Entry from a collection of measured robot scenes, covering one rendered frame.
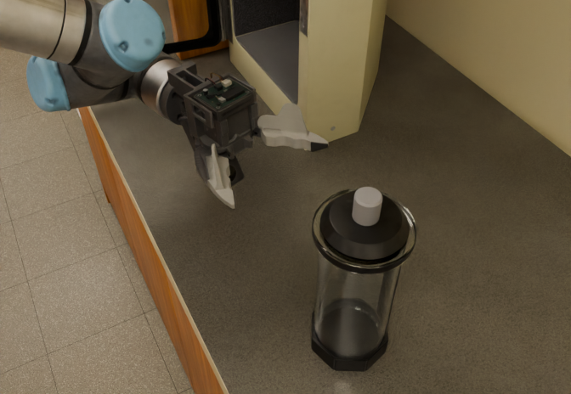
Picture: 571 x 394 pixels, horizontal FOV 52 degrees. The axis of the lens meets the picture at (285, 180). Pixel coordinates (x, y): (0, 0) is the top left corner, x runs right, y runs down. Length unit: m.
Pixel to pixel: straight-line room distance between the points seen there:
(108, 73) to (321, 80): 0.38
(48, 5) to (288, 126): 0.30
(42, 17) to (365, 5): 0.48
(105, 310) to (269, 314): 1.25
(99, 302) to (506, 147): 1.40
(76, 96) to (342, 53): 0.41
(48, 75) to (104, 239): 1.47
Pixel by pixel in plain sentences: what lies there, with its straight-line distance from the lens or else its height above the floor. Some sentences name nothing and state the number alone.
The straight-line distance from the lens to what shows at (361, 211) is 0.58.
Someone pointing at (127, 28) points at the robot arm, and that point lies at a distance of 0.67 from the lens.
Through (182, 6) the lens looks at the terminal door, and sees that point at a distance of 1.16.
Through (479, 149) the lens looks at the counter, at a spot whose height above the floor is 0.94.
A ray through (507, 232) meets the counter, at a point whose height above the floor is 0.94.
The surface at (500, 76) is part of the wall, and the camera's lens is 1.24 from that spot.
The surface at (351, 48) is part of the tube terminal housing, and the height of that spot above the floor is 1.12.
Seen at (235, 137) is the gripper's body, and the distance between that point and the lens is 0.73.
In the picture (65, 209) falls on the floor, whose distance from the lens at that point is 2.35.
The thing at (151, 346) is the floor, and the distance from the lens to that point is 1.91.
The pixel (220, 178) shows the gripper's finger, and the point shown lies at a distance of 0.66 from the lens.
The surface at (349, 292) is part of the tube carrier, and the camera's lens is 0.63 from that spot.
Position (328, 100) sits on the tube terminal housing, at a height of 1.04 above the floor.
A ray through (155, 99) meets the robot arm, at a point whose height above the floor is 1.16.
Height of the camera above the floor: 1.63
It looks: 45 degrees down
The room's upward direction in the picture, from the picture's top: straight up
